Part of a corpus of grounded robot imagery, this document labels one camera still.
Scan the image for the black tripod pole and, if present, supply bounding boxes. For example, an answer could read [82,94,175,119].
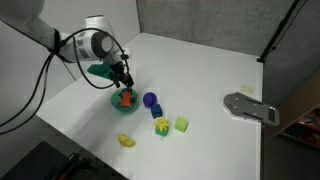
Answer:
[256,0,303,64]

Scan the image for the black case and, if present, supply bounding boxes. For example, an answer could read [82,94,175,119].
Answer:
[0,140,129,180]

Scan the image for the red and black tool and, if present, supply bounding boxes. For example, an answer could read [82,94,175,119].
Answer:
[49,151,99,180]

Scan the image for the wooden shelf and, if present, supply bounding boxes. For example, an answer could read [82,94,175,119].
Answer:
[266,69,320,149]

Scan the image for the purple ball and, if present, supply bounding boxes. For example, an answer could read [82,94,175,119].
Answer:
[142,91,158,108]

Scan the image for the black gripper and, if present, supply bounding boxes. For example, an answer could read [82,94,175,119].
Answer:
[109,60,135,89]

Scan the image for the grey metal mounting plate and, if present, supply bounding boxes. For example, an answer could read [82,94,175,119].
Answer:
[222,92,280,127]

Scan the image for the green toy block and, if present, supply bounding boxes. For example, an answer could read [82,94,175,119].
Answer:
[154,125,169,137]

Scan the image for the black cable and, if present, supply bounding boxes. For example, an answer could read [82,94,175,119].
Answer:
[0,28,131,136]

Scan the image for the yellow gear toy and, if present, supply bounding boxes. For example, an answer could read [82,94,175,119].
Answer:
[153,115,170,132]

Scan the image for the lime green cube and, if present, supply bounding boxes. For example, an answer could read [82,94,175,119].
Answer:
[173,115,190,133]

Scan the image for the blue toy cube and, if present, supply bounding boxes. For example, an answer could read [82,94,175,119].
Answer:
[150,103,164,120]
[120,87,138,104]

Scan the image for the pale yellow sticky note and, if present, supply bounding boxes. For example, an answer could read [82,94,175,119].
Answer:
[240,83,255,95]

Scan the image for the green bowl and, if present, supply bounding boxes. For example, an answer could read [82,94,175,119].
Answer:
[110,88,139,113]

